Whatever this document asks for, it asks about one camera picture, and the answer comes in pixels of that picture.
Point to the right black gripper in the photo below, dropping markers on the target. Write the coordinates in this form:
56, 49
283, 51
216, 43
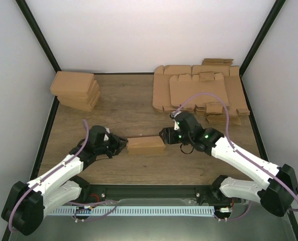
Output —
169, 138

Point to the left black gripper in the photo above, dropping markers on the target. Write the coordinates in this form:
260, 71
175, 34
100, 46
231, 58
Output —
118, 145

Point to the brown cardboard box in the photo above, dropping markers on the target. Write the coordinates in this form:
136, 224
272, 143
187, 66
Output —
145, 145

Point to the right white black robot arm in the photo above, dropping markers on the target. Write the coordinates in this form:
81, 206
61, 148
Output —
261, 173

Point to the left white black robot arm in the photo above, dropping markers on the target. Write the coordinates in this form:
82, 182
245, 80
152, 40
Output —
29, 203

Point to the folded cardboard box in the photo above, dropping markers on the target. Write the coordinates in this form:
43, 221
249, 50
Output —
87, 108
88, 94
72, 83
77, 103
93, 93

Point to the bottom folded cardboard box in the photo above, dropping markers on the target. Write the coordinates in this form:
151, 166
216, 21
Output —
87, 108

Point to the top folded cardboard box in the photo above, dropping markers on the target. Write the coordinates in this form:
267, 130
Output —
72, 83

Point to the pile of flat cardboard blanks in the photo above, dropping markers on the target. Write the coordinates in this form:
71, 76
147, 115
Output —
212, 89

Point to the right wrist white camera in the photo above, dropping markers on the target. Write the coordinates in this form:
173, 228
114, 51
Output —
173, 116

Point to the wrist white camera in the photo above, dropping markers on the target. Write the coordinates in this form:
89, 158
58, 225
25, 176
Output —
173, 116
107, 134

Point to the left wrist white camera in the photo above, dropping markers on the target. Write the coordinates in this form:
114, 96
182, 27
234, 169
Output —
107, 134

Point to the black aluminium frame rail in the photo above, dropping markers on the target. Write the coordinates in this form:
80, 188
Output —
148, 190

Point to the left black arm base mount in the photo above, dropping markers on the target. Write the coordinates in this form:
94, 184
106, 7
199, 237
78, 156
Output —
92, 194

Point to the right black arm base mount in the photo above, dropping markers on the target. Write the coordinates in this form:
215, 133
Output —
212, 196

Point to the light blue slotted cable duct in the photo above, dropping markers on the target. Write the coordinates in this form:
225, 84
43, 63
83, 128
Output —
199, 211

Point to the left black corner frame post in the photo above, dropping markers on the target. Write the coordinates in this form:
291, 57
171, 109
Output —
29, 17

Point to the black corner frame post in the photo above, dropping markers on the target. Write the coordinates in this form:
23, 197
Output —
29, 17
272, 15

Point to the right black corner frame post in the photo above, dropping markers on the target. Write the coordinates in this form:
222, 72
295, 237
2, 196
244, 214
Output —
272, 15

